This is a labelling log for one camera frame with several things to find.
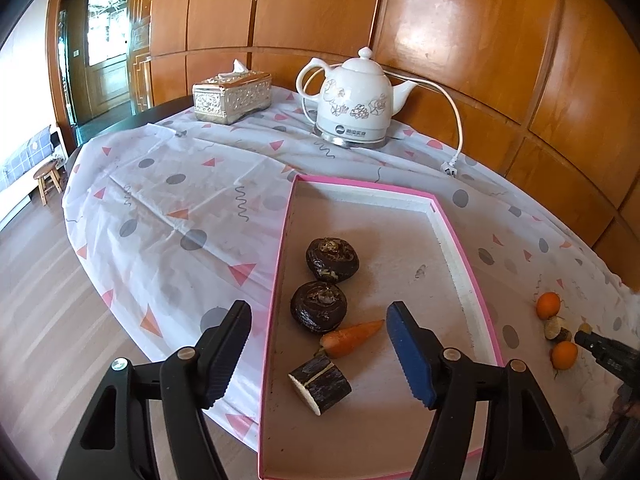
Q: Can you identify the dark water chestnut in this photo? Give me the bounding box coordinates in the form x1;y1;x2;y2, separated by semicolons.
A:
306;236;361;282
291;281;348;334

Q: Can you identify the blue plaid sofa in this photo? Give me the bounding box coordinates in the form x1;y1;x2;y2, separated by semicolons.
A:
0;125;68;221

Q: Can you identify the white power cord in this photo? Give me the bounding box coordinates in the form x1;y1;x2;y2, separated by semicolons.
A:
385;70;463;178

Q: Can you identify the white ceramic electric kettle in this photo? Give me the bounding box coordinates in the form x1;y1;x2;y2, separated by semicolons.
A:
296;46;418;138

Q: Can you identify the white patterned tablecloth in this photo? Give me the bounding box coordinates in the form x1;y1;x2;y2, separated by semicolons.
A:
62;85;640;461

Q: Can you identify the metal kettle base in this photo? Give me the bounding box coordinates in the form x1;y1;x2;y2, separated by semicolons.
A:
312;122;391;151

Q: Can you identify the small orange carrot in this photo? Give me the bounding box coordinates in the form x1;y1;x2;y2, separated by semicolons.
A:
320;319;386;359

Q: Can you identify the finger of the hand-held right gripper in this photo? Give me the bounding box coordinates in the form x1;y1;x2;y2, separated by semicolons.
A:
574;329;640;383

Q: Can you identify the orange mandarin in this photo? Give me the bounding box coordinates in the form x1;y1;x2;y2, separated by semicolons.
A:
536;292;562;320
550;341;578;371

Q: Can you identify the silver embossed tissue box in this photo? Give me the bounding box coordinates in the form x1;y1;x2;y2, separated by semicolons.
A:
192;71;273;126

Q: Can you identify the wooden glass-panel door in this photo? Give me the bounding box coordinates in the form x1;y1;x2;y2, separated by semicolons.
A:
82;0;133;111

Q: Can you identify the pink cardboard box tray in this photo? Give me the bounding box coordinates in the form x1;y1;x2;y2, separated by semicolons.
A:
257;174;503;480

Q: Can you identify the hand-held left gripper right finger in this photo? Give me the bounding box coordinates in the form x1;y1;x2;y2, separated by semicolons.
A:
386;301;581;480

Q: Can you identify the small wooden stool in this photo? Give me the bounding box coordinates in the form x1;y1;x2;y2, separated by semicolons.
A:
33;160;63;207

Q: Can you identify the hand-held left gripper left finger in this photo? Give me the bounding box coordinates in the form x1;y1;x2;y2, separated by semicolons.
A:
56;300;253;480

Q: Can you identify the cut dark sugarcane piece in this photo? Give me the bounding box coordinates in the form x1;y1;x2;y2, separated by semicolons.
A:
544;316;573;342
288;355;353;416

